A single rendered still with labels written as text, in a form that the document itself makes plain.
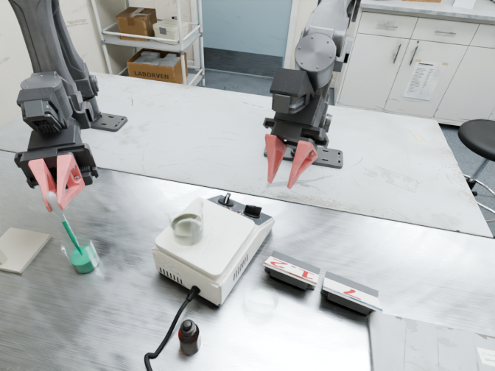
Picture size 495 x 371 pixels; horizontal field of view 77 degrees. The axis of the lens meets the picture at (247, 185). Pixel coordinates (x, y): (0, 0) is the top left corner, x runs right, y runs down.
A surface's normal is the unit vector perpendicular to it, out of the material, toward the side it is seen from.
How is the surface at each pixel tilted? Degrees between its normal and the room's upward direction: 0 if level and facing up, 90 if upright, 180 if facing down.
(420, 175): 0
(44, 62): 71
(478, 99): 90
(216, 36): 90
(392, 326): 0
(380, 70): 90
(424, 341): 0
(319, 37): 43
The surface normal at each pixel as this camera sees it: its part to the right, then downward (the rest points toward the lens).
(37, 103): 0.24, -0.18
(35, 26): 0.32, 0.36
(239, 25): -0.20, 0.65
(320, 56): -0.18, -0.12
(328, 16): -0.04, -0.54
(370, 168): 0.05, -0.74
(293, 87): -0.37, -0.18
